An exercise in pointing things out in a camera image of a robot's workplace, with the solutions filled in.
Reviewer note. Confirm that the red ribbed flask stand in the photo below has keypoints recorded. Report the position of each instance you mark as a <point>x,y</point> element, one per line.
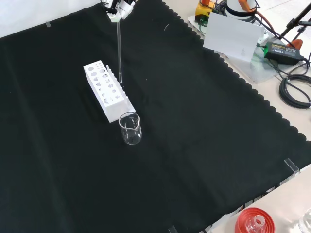
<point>243,218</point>

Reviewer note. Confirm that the black tripod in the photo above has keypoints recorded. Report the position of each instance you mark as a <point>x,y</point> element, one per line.
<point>295,20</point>

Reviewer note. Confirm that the black power adapter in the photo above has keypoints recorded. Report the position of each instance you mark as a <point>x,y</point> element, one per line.
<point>281,53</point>

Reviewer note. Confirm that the clear round-bottom flask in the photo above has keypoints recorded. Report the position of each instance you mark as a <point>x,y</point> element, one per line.
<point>256,222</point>

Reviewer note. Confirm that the black cloth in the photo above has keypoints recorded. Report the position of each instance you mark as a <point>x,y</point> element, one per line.
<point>194,121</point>

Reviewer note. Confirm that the orange clamp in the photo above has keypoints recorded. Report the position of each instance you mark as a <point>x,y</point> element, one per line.
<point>297,43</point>

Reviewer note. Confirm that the yellow stop button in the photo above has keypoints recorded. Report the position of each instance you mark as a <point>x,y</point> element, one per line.
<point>202,11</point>

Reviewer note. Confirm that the clear cloth clip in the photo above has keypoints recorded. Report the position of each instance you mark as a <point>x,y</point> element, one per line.
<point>173,229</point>
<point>48,24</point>
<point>291,165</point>

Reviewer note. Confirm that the clear glass vessel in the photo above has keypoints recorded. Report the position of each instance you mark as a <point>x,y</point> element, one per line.
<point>306,222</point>

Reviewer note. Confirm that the pale board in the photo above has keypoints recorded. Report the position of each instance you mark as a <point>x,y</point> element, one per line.
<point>230,36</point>

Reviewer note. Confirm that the clear glass rod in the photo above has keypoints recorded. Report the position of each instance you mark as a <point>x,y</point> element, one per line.
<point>119,48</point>

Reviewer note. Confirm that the clear glass beaker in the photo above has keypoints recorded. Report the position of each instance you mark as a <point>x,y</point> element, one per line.
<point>130,136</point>

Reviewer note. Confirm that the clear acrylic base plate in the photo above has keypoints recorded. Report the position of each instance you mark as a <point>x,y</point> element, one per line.
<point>262,70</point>

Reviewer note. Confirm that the white test tube rack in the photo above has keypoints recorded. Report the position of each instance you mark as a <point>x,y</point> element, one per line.
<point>97,94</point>

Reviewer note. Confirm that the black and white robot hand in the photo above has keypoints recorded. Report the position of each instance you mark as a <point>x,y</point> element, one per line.
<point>125,8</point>

